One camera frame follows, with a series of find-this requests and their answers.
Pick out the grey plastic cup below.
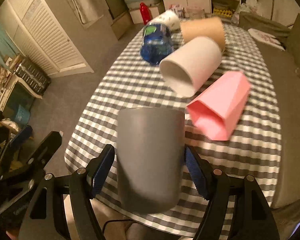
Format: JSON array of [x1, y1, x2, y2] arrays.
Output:
[[116, 107, 185, 215]]

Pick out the pink angular cup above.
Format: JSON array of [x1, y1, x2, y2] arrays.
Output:
[[186, 71, 250, 141]]

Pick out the white plastic cup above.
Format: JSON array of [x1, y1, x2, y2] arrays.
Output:
[[159, 36, 222, 98]]

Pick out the white patterned paper cup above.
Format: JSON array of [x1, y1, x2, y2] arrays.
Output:
[[149, 10, 180, 31]]

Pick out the brown paper cup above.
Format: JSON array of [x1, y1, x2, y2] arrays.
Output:
[[180, 17, 226, 51]]

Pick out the black metal case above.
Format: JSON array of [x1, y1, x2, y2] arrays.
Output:
[[14, 57, 51, 95]]

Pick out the grey checked tablecloth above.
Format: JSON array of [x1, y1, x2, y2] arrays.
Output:
[[64, 24, 281, 237]]

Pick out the white louvered wardrobe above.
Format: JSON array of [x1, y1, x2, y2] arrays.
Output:
[[0, 0, 120, 79]]

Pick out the blue plastic water bottle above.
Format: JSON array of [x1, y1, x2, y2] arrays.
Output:
[[140, 23, 174, 65]]

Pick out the red thermos bottle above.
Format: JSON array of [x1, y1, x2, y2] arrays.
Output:
[[139, 2, 152, 25]]

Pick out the paper sheet on sofa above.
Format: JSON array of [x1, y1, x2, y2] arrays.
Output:
[[248, 28, 285, 51]]

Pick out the printed paper bag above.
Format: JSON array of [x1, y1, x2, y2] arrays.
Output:
[[169, 4, 185, 18]]

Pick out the white plastic bags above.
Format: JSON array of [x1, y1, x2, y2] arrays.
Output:
[[231, 0, 262, 25]]

